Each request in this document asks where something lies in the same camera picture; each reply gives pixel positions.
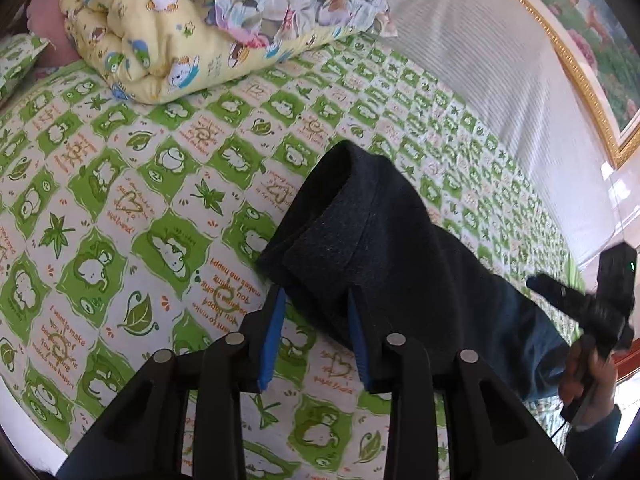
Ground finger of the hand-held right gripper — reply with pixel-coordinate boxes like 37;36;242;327
526;274;593;321

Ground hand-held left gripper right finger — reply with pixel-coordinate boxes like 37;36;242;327
348;292;579;480

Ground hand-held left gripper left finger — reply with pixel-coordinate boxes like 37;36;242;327
56;286;287;480

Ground dark navy pants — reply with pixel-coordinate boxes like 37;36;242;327
256;140;572;403

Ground person's right forearm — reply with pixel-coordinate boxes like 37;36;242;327
564;405;623;471

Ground person's right hand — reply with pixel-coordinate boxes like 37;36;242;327
558;332;620;430

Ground green panda print bed sheet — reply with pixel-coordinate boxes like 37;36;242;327
0;35;583;480

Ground gold framed landscape picture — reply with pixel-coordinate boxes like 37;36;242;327
467;0;640;170

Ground yellow cartoon print quilt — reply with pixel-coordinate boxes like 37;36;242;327
58;0;368;106

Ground green print pillow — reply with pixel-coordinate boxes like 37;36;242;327
0;34;51;108

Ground pink pillow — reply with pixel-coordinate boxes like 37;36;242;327
25;0;81;71

